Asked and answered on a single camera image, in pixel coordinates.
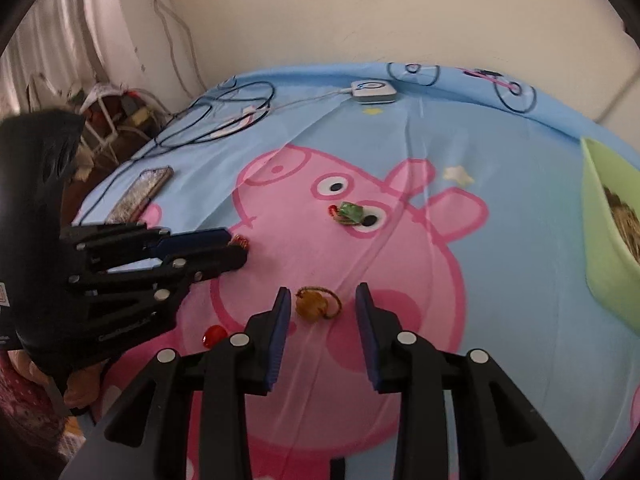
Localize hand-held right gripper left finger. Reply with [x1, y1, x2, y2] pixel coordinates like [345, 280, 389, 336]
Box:
[60, 287, 292, 480]

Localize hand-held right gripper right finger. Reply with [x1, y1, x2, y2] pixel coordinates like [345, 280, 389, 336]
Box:
[355, 282, 586, 480]

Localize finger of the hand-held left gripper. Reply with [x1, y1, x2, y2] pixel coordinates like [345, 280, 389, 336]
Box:
[62, 224, 233, 272]
[30, 246, 249, 372]

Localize amber bead charm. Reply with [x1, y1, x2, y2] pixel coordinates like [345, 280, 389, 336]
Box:
[295, 286, 343, 322]

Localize light green plastic tray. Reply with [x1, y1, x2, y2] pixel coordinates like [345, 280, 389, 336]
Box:
[580, 136, 640, 328]

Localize person's left hand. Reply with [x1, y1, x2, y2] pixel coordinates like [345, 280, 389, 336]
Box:
[62, 367, 103, 408]

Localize red bead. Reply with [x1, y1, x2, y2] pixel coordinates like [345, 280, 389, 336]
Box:
[202, 325, 227, 350]

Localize smartphone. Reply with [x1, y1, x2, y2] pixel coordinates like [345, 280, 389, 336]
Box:
[104, 165, 175, 226]

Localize white curtain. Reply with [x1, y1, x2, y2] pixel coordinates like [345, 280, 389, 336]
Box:
[0, 0, 126, 126]

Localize blue cartoon pig blanket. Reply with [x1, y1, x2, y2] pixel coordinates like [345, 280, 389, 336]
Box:
[70, 62, 640, 480]

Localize red dotted garment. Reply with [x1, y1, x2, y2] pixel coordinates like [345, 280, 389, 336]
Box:
[0, 352, 86, 466]

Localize white charger puck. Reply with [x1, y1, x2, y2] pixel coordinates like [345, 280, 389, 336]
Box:
[350, 79, 398, 106]

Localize white wire rack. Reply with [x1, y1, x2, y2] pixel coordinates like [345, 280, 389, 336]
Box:
[80, 84, 168, 161]

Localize black cable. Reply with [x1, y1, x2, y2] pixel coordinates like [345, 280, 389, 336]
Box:
[120, 82, 276, 161]

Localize white charging cable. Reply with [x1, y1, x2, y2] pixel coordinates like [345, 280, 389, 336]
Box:
[210, 91, 353, 141]

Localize grey wall cables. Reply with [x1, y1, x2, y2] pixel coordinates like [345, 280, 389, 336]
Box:
[135, 0, 211, 92]

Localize brown bead necklace heap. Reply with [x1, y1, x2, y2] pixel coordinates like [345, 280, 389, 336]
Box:
[602, 185, 640, 261]

